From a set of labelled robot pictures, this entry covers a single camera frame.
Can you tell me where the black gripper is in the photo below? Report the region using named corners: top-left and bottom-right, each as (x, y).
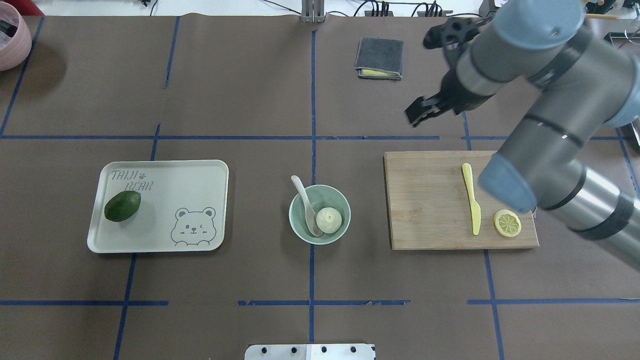
top-left (404, 68), bottom-right (493, 128)

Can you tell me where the white ceramic spoon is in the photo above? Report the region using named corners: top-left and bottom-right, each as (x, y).
top-left (290, 175), bottom-right (323, 238)

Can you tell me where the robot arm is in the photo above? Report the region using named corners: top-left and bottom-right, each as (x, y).
top-left (406, 0), bottom-right (640, 269)

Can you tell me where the green ceramic bowl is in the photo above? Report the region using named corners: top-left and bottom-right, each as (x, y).
top-left (288, 184), bottom-right (352, 245)

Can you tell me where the pink bowl with ice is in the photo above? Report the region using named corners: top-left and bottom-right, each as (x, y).
top-left (0, 1), bottom-right (32, 72)

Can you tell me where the bamboo cutting board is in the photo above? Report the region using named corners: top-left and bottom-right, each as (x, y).
top-left (383, 150), bottom-right (539, 251)

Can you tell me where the yellow plastic knife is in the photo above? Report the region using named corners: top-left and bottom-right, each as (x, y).
top-left (461, 162), bottom-right (482, 236)

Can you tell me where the single lemon slice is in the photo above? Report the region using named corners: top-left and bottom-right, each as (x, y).
top-left (493, 209), bottom-right (522, 238)

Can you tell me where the wooden mug tree stand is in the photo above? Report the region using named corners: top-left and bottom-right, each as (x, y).
top-left (582, 0), bottom-right (618, 19)

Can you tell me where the cream bear tray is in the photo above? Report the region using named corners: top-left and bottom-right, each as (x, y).
top-left (87, 159), bottom-right (229, 254)

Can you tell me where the green avocado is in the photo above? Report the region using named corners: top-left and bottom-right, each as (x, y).
top-left (103, 190), bottom-right (142, 223)

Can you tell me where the red bottle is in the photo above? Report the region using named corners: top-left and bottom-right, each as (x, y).
top-left (11, 0), bottom-right (45, 16)

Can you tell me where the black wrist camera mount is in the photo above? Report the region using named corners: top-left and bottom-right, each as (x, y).
top-left (422, 17), bottom-right (492, 69)

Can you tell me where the aluminium frame post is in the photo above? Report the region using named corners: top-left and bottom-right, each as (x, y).
top-left (301, 0), bottom-right (326, 24)

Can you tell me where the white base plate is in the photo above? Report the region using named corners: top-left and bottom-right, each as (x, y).
top-left (244, 342), bottom-right (377, 360)

